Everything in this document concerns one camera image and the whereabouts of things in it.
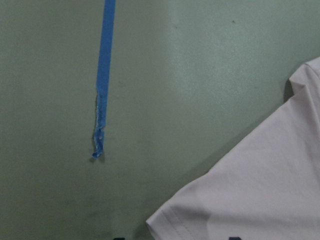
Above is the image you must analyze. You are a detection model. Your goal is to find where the pink snoopy t-shirt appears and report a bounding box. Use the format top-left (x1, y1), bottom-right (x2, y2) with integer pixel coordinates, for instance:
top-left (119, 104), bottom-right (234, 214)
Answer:
top-left (146, 58), bottom-right (320, 240)

